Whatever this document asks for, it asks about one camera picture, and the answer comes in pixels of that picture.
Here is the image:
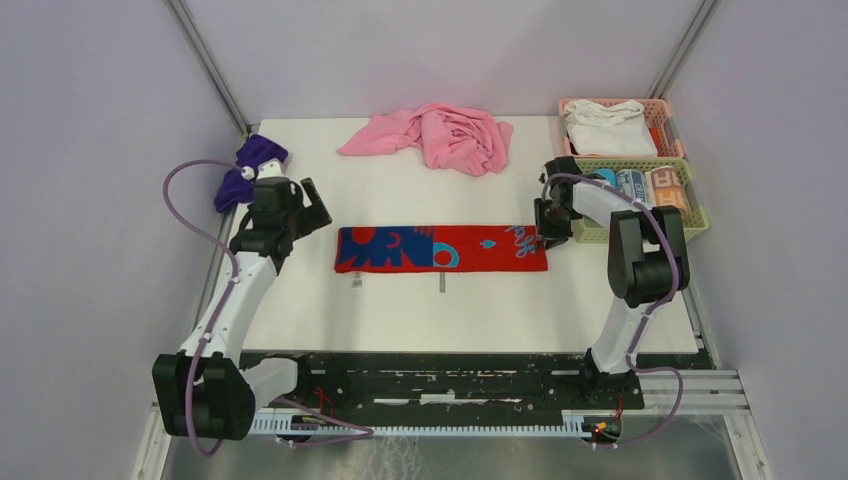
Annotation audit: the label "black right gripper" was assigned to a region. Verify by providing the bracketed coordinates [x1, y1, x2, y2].
[533, 197, 576, 251]

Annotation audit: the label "red blue patterned towel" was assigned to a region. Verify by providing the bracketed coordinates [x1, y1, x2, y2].
[335, 225, 548, 274]

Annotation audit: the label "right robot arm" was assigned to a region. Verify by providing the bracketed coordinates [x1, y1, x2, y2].
[534, 156, 690, 408]

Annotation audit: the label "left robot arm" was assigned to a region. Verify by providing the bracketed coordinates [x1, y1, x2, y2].
[152, 159, 332, 441]

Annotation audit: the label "green plastic basket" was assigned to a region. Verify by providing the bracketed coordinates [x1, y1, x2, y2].
[576, 157, 710, 241]

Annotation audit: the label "purple crumpled cloth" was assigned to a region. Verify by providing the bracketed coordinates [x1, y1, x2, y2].
[213, 133, 290, 214]

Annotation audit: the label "rolled light blue towel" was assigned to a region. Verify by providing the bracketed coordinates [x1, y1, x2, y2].
[589, 168, 618, 189]

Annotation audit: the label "crumpled pink cloth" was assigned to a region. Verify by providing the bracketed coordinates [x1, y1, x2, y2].
[337, 103, 514, 177]

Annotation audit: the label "white folded cloth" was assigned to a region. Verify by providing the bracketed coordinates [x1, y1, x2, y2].
[563, 99, 658, 157]

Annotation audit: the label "orange item in pink basket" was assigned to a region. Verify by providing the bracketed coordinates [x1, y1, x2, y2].
[649, 127, 662, 153]

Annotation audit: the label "pink plastic basket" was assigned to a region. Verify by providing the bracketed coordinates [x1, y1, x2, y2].
[558, 98, 685, 158]

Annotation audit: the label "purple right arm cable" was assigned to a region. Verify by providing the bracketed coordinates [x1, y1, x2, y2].
[541, 172, 684, 450]

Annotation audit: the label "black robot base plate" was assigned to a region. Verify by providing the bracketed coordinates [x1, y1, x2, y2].
[238, 351, 646, 429]

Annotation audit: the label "white slotted cable duct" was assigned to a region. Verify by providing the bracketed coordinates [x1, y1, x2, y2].
[248, 408, 610, 440]

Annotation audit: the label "aluminium frame rails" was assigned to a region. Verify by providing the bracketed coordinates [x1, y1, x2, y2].
[129, 370, 773, 479]

